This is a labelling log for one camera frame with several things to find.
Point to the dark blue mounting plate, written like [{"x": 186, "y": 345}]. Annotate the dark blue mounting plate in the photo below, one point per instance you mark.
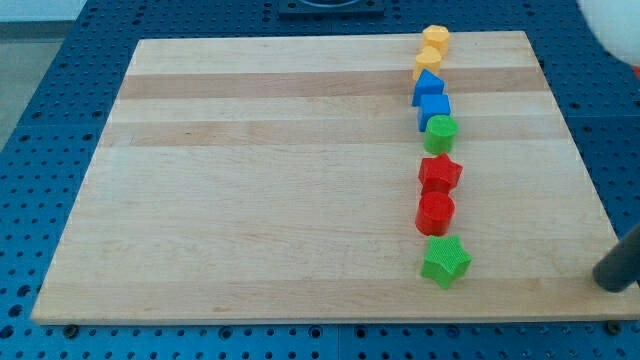
[{"x": 331, "y": 8}]

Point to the green cylinder block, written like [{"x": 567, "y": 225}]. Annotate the green cylinder block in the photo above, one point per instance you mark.
[{"x": 440, "y": 134}]

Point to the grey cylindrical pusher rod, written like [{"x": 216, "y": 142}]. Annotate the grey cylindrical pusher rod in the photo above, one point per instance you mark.
[{"x": 619, "y": 268}]

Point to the wooden board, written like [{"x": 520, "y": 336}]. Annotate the wooden board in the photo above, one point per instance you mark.
[{"x": 275, "y": 180}]

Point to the red star block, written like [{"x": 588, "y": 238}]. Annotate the red star block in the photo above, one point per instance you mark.
[{"x": 439, "y": 174}]

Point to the red cylinder block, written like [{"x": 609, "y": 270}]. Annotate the red cylinder block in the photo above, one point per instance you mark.
[{"x": 434, "y": 213}]

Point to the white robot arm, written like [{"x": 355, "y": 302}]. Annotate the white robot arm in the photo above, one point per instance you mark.
[{"x": 615, "y": 24}]

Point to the yellow hexagon block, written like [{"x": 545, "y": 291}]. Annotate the yellow hexagon block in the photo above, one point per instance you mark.
[{"x": 438, "y": 37}]

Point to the green star block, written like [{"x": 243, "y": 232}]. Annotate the green star block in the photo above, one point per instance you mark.
[{"x": 444, "y": 260}]

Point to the blue triangle block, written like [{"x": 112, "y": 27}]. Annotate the blue triangle block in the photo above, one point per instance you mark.
[{"x": 427, "y": 84}]

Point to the yellow heart block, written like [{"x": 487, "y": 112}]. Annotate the yellow heart block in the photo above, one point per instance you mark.
[{"x": 429, "y": 58}]

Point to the blue cube block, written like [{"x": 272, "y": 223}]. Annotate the blue cube block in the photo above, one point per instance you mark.
[{"x": 431, "y": 105}]

